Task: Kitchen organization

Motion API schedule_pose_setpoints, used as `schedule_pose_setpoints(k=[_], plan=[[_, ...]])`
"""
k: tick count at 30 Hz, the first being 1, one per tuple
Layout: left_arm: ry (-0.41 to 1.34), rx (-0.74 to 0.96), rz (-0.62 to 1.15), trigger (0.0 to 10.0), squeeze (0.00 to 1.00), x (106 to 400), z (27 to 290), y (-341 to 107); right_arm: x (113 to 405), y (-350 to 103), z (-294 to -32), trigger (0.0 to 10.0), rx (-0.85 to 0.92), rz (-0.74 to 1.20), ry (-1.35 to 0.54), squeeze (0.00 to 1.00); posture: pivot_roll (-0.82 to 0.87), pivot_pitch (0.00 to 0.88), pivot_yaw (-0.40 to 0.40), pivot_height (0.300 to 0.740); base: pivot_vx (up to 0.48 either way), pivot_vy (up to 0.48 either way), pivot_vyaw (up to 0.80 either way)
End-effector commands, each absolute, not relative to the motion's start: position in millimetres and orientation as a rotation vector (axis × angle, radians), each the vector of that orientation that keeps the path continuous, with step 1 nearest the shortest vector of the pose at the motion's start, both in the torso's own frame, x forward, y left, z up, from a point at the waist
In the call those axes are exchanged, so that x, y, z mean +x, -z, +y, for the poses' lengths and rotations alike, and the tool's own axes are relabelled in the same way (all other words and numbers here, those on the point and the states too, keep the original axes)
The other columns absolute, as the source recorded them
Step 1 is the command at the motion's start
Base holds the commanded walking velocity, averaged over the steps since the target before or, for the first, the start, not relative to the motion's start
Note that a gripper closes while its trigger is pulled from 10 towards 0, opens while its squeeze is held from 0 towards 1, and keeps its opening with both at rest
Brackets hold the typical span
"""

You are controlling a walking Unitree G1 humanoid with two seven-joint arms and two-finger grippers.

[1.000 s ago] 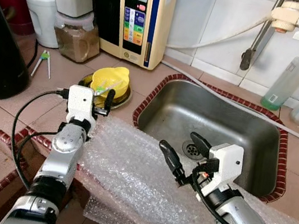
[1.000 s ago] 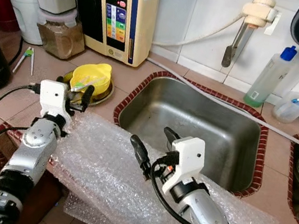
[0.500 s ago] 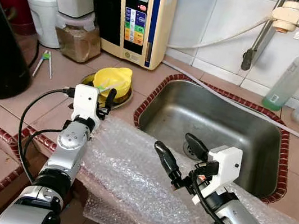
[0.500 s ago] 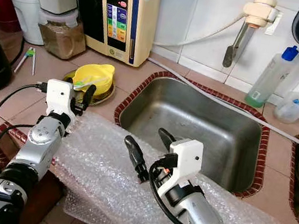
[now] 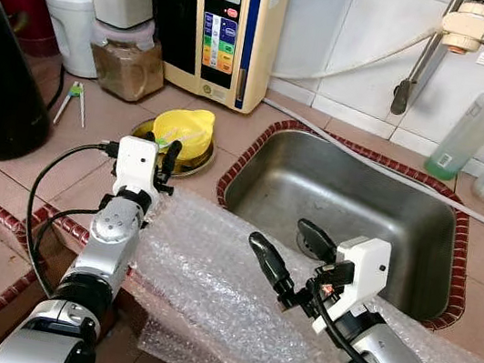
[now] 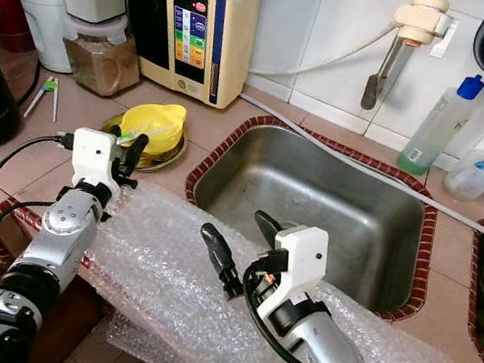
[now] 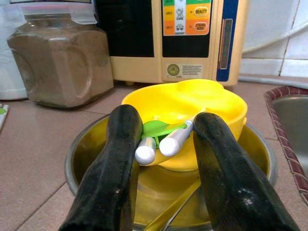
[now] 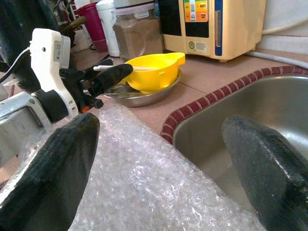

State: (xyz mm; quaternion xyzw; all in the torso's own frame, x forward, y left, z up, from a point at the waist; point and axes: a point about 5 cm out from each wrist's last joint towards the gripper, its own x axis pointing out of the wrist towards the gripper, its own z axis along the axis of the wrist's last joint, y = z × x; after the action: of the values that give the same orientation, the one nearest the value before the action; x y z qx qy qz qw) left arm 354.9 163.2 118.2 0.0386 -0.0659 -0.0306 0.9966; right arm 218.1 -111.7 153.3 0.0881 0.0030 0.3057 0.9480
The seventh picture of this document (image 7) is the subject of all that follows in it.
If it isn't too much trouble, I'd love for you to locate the large steel bowl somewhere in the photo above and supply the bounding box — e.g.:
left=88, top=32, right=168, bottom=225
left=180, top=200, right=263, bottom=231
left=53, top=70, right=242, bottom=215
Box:
left=64, top=115, right=277, bottom=231

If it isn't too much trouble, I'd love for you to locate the green leaf-shaped plastic piece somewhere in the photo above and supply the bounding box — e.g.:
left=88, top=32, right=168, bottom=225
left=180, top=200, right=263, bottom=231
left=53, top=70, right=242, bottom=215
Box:
left=141, top=120, right=188, bottom=147

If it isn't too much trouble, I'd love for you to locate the beige water ionizer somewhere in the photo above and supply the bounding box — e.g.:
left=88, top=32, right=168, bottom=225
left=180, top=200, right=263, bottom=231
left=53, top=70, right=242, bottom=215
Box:
left=96, top=0, right=250, bottom=87

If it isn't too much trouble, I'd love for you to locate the yellow plastic bowl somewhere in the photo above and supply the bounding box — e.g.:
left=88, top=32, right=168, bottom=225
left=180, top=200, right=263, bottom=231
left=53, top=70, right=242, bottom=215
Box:
left=121, top=78, right=248, bottom=171

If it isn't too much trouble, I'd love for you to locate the white plastic container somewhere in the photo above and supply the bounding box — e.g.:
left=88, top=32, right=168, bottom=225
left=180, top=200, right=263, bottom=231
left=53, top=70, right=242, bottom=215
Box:
left=0, top=4, right=28, bottom=101

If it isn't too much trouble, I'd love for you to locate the white hose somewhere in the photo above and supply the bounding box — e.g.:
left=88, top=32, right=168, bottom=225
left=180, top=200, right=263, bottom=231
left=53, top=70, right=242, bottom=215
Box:
left=242, top=21, right=308, bottom=55

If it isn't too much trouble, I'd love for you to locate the steel sink basin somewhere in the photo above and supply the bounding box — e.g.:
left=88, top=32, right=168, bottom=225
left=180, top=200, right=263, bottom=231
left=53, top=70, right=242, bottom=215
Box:
left=264, top=86, right=308, bottom=205

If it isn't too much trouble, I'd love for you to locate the white green flat packet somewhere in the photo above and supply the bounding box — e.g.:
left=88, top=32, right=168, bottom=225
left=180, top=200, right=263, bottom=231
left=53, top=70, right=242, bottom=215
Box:
left=0, top=103, right=10, bottom=134

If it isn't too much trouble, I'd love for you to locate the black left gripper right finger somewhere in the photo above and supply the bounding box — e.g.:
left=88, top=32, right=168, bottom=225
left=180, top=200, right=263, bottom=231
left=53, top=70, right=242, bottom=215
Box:
left=193, top=112, right=300, bottom=231

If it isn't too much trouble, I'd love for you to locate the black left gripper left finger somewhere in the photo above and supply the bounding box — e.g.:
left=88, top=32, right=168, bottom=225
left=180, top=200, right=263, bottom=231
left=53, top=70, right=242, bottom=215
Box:
left=59, top=104, right=144, bottom=231

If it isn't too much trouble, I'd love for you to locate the clear jar brown powder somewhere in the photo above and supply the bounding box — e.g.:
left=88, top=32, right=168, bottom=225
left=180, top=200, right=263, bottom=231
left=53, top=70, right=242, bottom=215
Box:
left=7, top=4, right=114, bottom=108

